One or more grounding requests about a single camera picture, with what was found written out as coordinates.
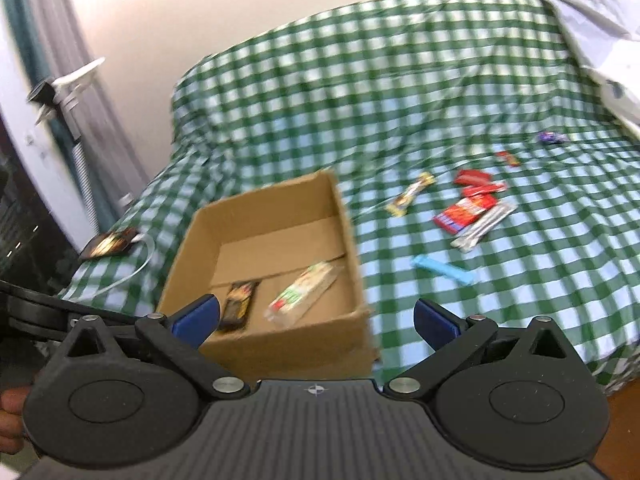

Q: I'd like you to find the brown cardboard box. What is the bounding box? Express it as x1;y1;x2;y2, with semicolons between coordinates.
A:
156;170;382;382

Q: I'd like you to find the light blue snack packet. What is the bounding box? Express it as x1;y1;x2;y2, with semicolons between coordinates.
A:
411;254;476;286

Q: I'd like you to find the white green snack packet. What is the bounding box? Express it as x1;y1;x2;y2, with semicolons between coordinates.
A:
263;261;341;329

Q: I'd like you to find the white cable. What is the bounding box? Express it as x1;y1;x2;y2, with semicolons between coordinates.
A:
92;232;156;302

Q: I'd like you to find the person's left hand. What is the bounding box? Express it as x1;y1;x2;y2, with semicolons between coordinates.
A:
0;387;33;453

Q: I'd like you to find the red stick snack packet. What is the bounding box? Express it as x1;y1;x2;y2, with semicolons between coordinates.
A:
461;183;507;199

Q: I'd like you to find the dark glass panel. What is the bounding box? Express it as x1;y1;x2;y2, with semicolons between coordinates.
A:
0;125;82;287

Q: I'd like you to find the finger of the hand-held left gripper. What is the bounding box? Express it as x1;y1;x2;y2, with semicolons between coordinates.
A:
65;302;143;328

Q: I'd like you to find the white clamp lamp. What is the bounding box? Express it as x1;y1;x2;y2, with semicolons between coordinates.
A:
27;57;107;144

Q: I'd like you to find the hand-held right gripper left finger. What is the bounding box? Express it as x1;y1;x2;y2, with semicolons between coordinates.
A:
60;294;251;401

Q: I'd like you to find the green checked bed sheet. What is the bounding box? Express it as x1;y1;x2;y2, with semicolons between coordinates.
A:
55;0;640;392

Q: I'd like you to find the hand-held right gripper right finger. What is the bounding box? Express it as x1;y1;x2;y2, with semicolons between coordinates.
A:
384;298;581;401

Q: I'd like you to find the grey ribbed hose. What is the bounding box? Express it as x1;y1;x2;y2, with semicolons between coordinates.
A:
74;141;102;242

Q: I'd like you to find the dark snack packet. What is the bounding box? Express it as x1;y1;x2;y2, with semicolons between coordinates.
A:
217;280;261;333

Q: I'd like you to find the white stick snack packet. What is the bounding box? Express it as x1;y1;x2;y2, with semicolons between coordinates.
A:
450;199;519;254

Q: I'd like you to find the red blue snack packet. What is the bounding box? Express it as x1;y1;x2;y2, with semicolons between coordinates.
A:
432;195;498;236

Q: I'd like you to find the yellow black snack bar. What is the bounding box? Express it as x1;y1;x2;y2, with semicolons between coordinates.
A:
385;171;436;218

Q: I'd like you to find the grey white quilt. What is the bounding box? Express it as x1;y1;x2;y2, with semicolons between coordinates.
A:
502;0;640;137

